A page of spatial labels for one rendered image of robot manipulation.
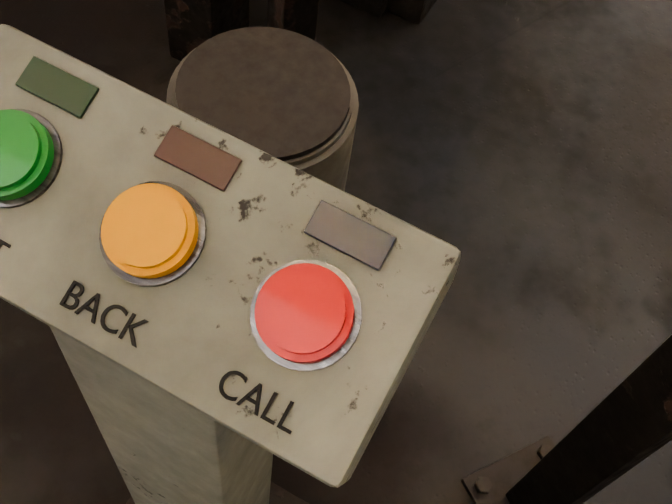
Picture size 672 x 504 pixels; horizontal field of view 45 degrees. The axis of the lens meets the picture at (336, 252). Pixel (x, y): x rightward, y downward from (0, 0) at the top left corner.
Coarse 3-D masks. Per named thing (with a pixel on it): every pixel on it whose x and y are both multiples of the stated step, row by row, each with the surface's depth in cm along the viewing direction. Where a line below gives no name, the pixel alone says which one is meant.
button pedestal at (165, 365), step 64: (0, 64) 37; (64, 64) 37; (64, 128) 36; (128, 128) 36; (192, 128) 35; (64, 192) 35; (192, 192) 35; (256, 192) 34; (320, 192) 34; (0, 256) 35; (64, 256) 34; (192, 256) 34; (256, 256) 34; (320, 256) 34; (448, 256) 33; (64, 320) 34; (128, 320) 33; (192, 320) 33; (384, 320) 33; (128, 384) 41; (192, 384) 33; (256, 384) 32; (320, 384) 32; (384, 384) 32; (128, 448) 53; (192, 448) 45; (256, 448) 54; (320, 448) 32
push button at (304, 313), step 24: (312, 264) 33; (264, 288) 33; (288, 288) 32; (312, 288) 32; (336, 288) 32; (264, 312) 32; (288, 312) 32; (312, 312) 32; (336, 312) 32; (264, 336) 32; (288, 336) 32; (312, 336) 32; (336, 336) 32; (288, 360) 32; (312, 360) 32
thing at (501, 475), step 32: (288, 0) 99; (640, 384) 60; (608, 416) 65; (640, 416) 61; (544, 448) 92; (576, 448) 72; (608, 448) 67; (640, 448) 62; (480, 480) 90; (512, 480) 91; (544, 480) 80; (576, 480) 74; (608, 480) 72
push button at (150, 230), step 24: (144, 192) 34; (168, 192) 34; (120, 216) 33; (144, 216) 33; (168, 216) 33; (192, 216) 34; (120, 240) 33; (144, 240) 33; (168, 240) 33; (192, 240) 33; (120, 264) 33; (144, 264) 33; (168, 264) 33
